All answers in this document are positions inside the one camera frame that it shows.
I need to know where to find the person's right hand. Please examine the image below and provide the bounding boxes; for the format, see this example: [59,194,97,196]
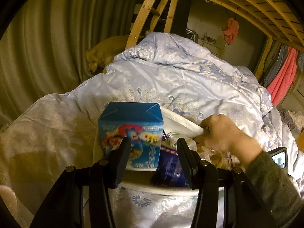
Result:
[201,114,263,165]

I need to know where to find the clear plastic bottle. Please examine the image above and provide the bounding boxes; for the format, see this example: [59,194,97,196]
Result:
[166,132,197,152]

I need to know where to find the patterned cushion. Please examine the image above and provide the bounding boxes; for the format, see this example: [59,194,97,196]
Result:
[279,109,304,133]

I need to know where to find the wooden ladder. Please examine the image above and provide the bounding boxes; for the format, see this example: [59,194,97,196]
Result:
[125,0,174,50]

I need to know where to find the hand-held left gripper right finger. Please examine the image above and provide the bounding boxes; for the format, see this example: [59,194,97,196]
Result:
[177,138,278,228]

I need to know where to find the blue cartoon print box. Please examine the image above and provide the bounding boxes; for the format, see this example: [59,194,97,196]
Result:
[97,102,164,173]

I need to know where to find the white fabric storage bin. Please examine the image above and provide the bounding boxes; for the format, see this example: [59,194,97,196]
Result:
[93,106,226,196]

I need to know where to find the brown snack packet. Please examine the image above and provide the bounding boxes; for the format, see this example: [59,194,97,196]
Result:
[197,145,230,170]

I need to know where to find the grey hanging garment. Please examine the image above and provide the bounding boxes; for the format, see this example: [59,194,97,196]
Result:
[262,41,289,87]

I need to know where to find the white cabinet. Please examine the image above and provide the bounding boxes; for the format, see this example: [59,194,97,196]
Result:
[198,37,225,57]

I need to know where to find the olive green curtain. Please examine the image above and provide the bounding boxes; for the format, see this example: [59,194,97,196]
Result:
[0,0,143,129]

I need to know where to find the dark blue snack packet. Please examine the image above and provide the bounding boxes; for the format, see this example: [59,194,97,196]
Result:
[150,146,190,188]

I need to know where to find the blue floral quilt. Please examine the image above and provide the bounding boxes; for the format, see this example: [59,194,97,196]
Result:
[0,31,304,228]

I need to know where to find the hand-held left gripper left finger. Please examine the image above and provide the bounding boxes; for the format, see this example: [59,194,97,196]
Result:
[30,136,132,228]

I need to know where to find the yellow plush toy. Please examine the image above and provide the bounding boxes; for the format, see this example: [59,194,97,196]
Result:
[85,35,133,74]

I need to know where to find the person's right forearm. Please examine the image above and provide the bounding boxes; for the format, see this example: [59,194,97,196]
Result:
[245,151,304,228]

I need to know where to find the small pink hanging cloth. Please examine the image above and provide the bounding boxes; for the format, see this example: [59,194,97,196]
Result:
[221,18,240,45]

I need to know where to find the long pink hanging garment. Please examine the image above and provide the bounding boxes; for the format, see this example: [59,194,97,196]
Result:
[266,47,299,106]

